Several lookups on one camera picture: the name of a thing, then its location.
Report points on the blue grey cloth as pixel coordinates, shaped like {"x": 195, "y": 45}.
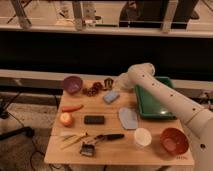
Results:
{"x": 128, "y": 118}

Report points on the red yellow apple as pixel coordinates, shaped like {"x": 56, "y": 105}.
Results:
{"x": 66, "y": 119}

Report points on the red bowl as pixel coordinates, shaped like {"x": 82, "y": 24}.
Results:
{"x": 174, "y": 141}

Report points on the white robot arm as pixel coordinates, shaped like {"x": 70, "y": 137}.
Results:
{"x": 197, "y": 118}

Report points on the dark red grape bunch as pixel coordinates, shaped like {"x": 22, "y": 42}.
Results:
{"x": 93, "y": 90}

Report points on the white plastic cup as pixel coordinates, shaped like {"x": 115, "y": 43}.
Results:
{"x": 142, "y": 137}

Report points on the blue sponge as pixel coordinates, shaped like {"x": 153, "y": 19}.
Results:
{"x": 111, "y": 96}

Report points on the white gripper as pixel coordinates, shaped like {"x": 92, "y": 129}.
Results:
{"x": 123, "y": 82}

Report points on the black rectangular block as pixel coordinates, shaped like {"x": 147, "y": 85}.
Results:
{"x": 94, "y": 119}

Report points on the green plastic tray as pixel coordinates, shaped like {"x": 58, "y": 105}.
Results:
{"x": 149, "y": 107}

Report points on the orange carrot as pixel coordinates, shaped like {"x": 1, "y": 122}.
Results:
{"x": 71, "y": 108}

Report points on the metal cup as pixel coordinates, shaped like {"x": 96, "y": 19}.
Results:
{"x": 108, "y": 83}

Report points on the purple bowl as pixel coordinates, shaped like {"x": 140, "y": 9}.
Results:
{"x": 72, "y": 84}

